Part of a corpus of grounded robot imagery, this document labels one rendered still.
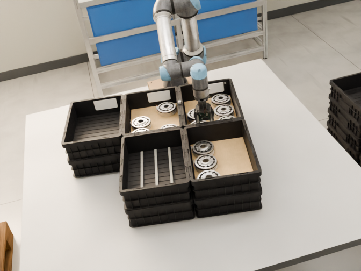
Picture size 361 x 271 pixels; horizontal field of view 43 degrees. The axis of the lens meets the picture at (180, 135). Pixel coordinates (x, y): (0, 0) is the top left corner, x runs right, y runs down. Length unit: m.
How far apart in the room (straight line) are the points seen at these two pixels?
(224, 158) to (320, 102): 2.00
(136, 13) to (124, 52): 0.38
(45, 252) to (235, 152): 0.96
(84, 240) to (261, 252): 0.77
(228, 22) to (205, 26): 0.22
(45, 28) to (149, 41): 1.28
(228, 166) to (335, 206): 0.50
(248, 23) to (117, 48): 1.24
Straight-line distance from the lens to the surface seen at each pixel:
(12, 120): 4.56
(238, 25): 4.47
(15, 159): 4.02
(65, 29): 5.08
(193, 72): 2.12
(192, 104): 2.57
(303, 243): 1.98
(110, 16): 4.14
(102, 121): 2.57
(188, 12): 2.44
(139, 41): 4.26
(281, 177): 2.25
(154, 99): 2.58
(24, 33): 5.10
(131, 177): 2.15
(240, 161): 2.14
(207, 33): 4.39
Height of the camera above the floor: 2.21
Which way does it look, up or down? 36 degrees down
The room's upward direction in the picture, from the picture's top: 9 degrees counter-clockwise
